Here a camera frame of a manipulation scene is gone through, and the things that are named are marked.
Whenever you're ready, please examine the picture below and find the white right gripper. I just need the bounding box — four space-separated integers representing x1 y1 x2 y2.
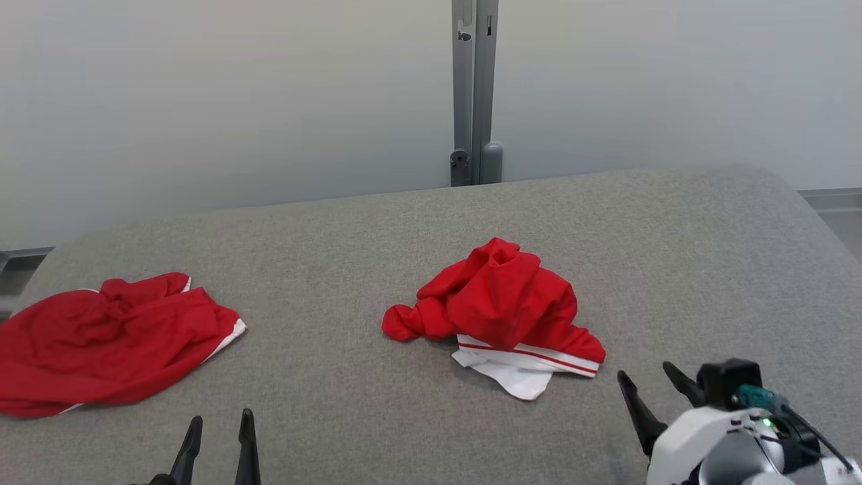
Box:
617 362 821 485

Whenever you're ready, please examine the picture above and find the black cable teal plug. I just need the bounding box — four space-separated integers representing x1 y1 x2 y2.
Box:
737 384 856 472

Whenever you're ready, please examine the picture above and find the grey metal partition post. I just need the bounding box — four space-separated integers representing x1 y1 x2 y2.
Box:
450 0 504 187

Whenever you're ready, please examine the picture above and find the red basketball jersey white trim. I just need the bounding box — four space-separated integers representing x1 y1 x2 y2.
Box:
382 237 606 401

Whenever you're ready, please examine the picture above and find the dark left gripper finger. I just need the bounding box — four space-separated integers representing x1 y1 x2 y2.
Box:
234 408 261 485
168 416 203 485

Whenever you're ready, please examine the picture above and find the red basketball shorts white stripe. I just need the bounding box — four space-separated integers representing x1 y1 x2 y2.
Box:
0 272 247 418

